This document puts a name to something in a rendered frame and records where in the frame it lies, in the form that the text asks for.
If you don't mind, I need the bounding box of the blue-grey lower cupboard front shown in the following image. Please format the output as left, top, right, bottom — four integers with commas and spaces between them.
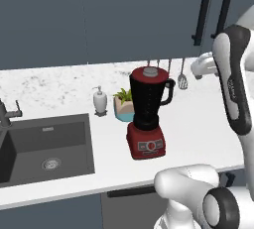
0, 192, 104, 229

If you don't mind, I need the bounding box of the red and black blender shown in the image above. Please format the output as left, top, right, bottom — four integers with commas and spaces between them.
125, 66, 177, 161

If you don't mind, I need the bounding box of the black dishwasher handle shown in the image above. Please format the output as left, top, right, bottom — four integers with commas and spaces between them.
106, 184, 159, 198

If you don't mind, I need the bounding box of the dark grey sink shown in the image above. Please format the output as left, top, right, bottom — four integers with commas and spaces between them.
0, 113, 96, 188

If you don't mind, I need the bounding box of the grey slotted spatula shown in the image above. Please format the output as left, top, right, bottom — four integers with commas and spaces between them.
177, 57, 190, 91

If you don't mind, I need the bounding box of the black lower cupboard handle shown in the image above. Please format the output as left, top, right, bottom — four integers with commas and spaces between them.
219, 171, 237, 188

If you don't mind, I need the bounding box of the red blender lid grey cap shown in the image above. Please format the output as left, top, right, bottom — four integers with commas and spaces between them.
129, 66, 171, 84

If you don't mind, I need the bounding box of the dark grey tap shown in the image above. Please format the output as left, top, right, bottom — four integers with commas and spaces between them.
0, 98, 24, 131

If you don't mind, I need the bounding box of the green plant in teal pot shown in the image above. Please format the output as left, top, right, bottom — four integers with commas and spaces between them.
112, 87, 136, 124

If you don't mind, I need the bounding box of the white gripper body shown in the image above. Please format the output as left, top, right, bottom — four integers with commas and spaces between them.
190, 52, 219, 80

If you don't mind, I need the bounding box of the black cupboard handle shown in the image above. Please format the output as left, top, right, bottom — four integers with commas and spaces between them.
219, 171, 237, 188
190, 0, 214, 47
210, 0, 236, 40

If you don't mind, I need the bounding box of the white soap dispenser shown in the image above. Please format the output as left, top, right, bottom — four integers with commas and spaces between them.
92, 85, 109, 118

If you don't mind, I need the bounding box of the grey dishwasher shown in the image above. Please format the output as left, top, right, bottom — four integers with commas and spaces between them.
100, 186, 172, 229

